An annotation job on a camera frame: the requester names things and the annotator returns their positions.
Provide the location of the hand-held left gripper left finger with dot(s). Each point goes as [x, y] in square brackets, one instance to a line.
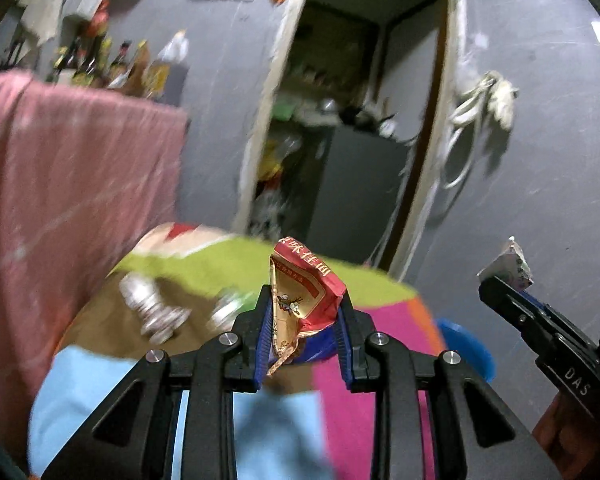
[263, 336]

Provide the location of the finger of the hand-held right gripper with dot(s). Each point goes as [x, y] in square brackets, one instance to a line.
[540, 302]
[525, 325]

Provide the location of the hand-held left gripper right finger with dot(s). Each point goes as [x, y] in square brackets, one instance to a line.
[344, 355]

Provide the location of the torn silver packet piece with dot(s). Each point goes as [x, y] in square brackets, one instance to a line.
[511, 265]

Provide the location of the blue plastic basin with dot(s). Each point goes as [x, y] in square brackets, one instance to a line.
[472, 355]

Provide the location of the red snack wrapper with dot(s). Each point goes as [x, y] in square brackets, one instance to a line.
[305, 290]

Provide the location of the crumpled white green wrapper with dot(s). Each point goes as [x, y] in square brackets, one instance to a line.
[227, 310]

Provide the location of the colourful patchwork blanket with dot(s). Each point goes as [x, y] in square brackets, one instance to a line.
[195, 260]

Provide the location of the crumpled silver wrapper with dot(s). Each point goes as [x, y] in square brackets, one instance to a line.
[152, 310]

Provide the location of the grey metal cabinet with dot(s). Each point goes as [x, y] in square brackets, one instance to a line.
[355, 195]

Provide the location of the yellow bag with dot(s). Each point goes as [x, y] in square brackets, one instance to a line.
[271, 160]

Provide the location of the white work glove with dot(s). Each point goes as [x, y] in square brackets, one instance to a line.
[505, 105]

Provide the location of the green plastic container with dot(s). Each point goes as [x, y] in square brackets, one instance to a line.
[284, 110]

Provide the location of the pink hanging cloth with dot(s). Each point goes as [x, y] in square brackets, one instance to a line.
[70, 200]

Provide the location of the black cooking pan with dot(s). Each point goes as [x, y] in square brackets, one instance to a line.
[367, 119]

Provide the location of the silver pot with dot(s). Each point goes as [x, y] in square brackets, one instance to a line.
[328, 106]

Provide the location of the white plastic bag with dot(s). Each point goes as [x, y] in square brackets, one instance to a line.
[175, 49]

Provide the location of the row of sauce bottles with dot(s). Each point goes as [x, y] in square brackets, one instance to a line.
[105, 67]

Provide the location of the beige hanging cloth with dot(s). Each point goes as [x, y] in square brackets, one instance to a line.
[45, 5]

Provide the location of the door frame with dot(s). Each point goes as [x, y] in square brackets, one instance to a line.
[275, 110]

